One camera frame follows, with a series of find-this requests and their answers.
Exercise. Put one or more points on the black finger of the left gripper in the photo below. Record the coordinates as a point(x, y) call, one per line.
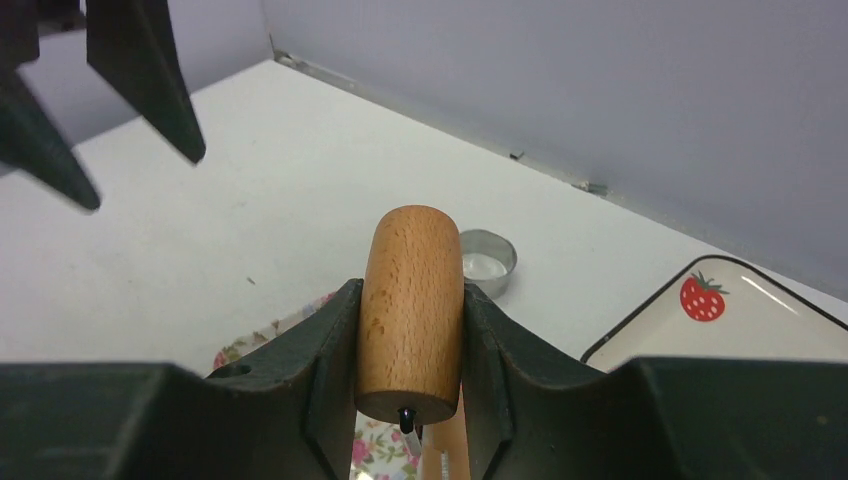
point(29, 139)
point(130, 44)

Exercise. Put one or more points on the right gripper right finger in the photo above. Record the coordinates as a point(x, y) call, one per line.
point(534, 412)

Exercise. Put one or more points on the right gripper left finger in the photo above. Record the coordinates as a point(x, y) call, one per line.
point(284, 411)

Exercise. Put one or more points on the floral pattern tray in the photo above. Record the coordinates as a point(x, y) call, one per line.
point(378, 450)

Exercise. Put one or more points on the strawberry pattern tray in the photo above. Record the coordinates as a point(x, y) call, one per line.
point(722, 307)

